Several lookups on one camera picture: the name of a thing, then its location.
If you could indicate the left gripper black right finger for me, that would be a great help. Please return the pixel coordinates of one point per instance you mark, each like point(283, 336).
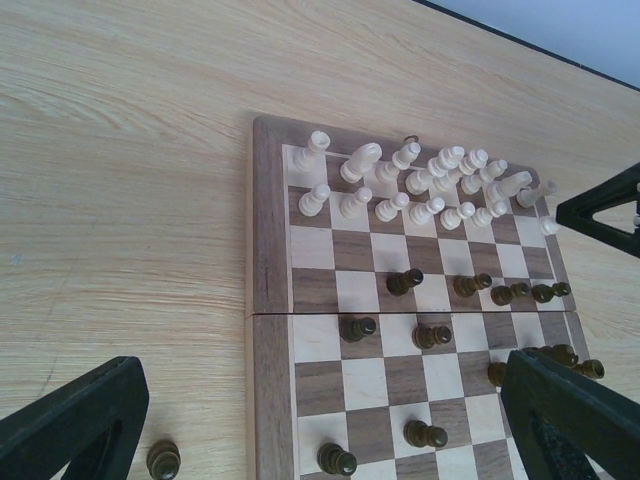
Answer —
point(560, 420)

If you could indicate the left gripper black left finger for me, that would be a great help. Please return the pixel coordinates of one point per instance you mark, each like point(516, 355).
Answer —
point(89, 428)

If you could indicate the white pawn off board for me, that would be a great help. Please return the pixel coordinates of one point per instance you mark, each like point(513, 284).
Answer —
point(548, 225)

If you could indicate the dark piece off board upper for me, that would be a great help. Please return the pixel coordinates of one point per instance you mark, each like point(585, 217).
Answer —
point(163, 460)

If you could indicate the wooden chess board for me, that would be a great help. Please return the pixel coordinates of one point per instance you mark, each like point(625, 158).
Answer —
point(307, 386)

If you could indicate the dark king piece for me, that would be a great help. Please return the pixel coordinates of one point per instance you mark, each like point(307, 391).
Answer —
point(496, 373)

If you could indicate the dark pawn upper middle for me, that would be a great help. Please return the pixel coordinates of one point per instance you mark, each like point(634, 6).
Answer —
point(467, 286)

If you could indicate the dark pawn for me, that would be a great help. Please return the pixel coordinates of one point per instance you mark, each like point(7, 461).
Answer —
point(400, 283)
point(425, 337)
point(467, 286)
point(333, 459)
point(419, 434)
point(356, 329)

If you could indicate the dark pawn upper left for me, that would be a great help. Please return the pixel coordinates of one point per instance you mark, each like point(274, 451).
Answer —
point(400, 283)

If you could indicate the dark pawn centre left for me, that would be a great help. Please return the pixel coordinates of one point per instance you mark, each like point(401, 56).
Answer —
point(356, 329)

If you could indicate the dark pawn near left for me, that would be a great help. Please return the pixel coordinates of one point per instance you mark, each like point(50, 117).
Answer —
point(333, 459)

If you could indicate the white knight left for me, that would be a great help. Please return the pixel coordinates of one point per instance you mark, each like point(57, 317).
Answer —
point(360, 162)

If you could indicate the white pawn leftmost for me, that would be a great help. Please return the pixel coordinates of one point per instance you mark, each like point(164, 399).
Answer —
point(312, 202)

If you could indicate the white rook left corner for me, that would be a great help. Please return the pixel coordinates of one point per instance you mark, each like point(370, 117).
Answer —
point(317, 144)

